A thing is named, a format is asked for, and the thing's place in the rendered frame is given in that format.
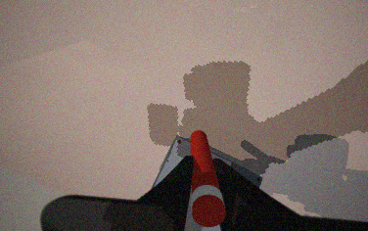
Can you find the grey sloped panel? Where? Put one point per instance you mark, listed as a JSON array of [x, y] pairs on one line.
[[181, 148]]

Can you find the red cylindrical peg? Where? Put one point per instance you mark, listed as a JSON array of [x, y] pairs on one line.
[[208, 208]]

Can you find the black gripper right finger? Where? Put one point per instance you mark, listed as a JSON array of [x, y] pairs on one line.
[[248, 208]]

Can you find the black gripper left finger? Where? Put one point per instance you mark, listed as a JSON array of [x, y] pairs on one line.
[[163, 208]]

